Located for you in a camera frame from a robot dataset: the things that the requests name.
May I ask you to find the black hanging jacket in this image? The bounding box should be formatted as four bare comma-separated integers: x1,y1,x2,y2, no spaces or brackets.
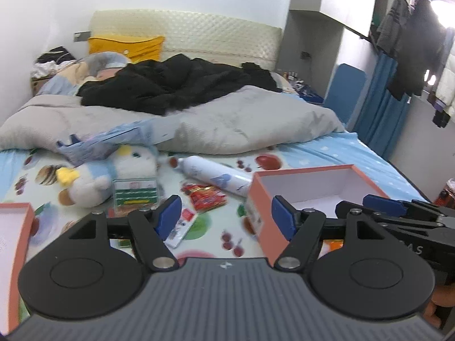
387,0,449,101

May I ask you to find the orange snack packet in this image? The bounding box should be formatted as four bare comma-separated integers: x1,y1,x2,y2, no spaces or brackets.
321,240,344,257

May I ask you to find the yellow pillow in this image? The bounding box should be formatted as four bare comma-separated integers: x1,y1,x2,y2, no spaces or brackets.
88,36,165,63

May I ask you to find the red object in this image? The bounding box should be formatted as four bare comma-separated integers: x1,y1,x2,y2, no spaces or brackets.
437,178,455,207

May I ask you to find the white pillow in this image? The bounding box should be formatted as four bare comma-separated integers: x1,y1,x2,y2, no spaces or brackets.
270,73,296,92

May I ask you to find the fruit-print mat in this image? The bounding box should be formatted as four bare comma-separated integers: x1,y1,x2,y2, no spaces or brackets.
0,145,295,261

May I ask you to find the blue curtain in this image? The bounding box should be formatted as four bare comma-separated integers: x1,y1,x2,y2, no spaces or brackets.
353,51,413,157

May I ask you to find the person's right hand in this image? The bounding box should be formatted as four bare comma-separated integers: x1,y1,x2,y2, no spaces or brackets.
425,283,455,329

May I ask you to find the small white tube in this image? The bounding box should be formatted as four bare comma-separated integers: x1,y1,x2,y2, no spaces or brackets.
164,208,198,249

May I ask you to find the blue plastic bag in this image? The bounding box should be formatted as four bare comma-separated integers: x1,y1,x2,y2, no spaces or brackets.
56,120,179,167

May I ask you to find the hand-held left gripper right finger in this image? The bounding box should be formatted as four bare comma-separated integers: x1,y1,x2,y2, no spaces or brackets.
271,195,389,271

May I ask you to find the black padded jacket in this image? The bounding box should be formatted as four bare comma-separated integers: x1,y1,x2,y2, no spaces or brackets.
76,54,252,116

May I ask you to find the white spray bottle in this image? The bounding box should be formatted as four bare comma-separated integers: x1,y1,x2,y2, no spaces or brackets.
177,155,254,198

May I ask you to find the brown cardboard box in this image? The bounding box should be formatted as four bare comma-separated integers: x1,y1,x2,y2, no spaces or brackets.
30,76,55,97

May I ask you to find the blue and white plush toy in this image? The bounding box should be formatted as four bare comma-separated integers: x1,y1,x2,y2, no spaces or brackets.
55,145,159,209

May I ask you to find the grey hanging garment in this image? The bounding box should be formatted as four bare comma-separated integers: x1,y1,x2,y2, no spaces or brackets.
376,0,410,58

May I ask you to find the grey duvet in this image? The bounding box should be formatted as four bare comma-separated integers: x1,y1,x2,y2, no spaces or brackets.
0,85,346,155

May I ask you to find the cream padded headboard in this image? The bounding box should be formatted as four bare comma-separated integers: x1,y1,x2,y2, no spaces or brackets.
89,10,284,72

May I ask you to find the red snack packet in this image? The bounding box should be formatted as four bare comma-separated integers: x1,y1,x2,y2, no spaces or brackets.
181,182,228,214

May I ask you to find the pile of folded clothes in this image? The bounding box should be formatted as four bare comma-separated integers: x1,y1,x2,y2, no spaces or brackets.
33,46,78,79

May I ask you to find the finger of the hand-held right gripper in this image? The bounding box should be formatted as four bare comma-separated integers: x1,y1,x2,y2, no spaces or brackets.
363,194,455,218
336,201,446,230

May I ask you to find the pink-rimmed cardboard box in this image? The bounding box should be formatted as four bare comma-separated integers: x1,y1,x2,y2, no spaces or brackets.
246,164,392,268

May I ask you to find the blue and beige plush cushion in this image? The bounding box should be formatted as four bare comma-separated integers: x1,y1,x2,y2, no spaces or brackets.
36,52,131,97

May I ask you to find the green clear plastic box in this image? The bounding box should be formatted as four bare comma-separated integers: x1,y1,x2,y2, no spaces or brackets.
113,177,159,218

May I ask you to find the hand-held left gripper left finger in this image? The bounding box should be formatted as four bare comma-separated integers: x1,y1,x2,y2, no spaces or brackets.
66,195,183,271

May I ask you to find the pink-rimmed box lid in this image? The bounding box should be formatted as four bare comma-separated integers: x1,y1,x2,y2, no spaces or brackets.
0,202,36,332

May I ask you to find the black fuzzy garment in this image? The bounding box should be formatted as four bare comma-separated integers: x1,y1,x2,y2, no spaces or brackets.
242,62,278,93

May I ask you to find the blue star-print bed sheet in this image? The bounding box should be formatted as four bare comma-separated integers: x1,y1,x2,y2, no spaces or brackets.
274,90,429,204

